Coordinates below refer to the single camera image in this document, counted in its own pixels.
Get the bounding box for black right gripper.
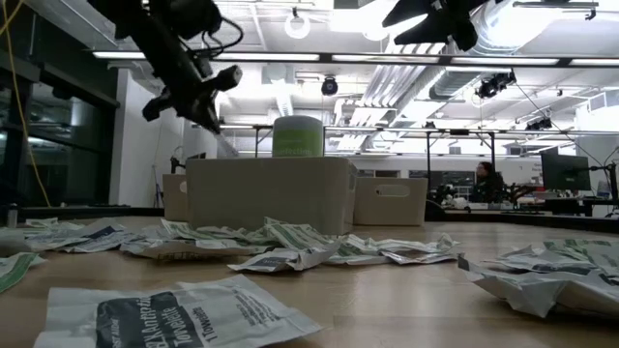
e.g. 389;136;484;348
380;0;490;53

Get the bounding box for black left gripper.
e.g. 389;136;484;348
141;64;245;136

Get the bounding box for large dark print packet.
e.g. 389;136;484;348
457;255;619;319

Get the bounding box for white light strip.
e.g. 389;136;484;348
331;53;442;64
569;57;619;67
91;50;149;61
212;52;321;62
450;56;561;67

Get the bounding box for black monitor stand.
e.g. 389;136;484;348
168;155;189;176

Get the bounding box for silver ceiling pipes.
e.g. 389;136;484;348
360;41;449;110

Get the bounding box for white plastic storage bin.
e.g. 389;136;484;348
162;173;190;222
186;156;359;237
353;176;429;227

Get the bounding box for green wipes canister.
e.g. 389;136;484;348
271;114;325;159

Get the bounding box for round white ceiling lamp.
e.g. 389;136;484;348
283;10;312;41

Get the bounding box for long white packet tan underside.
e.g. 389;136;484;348
119;237;272;262

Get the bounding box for black background ledge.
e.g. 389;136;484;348
18;205;165;219

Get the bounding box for dark glass partition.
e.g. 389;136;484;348
0;28;121;210

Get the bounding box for blue print white packet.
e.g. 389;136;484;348
60;217;145;255

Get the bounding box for crumpled blue print packet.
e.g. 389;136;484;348
226;244;340;273

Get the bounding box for person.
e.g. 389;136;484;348
469;160;507;204

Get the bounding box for plain white packet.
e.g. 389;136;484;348
21;222;96;253

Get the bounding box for black computer monitor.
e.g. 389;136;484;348
540;152;593;192

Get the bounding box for large antiseptic towelette packet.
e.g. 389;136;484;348
32;273;325;348

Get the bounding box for crumpled white packet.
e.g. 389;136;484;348
0;228;36;259

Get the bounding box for dark background desk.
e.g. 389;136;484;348
425;208;619;235

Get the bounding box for dark print white packet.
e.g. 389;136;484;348
483;244;604;277

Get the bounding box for large spiral ceiling duct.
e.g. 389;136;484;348
427;0;575;102

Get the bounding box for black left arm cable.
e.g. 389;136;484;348
191;16;247;62

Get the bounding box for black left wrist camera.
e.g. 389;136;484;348
163;0;226;43

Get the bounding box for black ceiling camera cluster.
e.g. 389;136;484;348
475;71;517;101

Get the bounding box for black overhead frame beam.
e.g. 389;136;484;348
91;47;619;68

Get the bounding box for black dome ceiling camera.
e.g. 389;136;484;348
320;74;340;98

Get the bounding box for black metal workstation frame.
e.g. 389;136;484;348
192;123;619;195

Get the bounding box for yellow cable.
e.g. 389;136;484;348
0;0;52;209

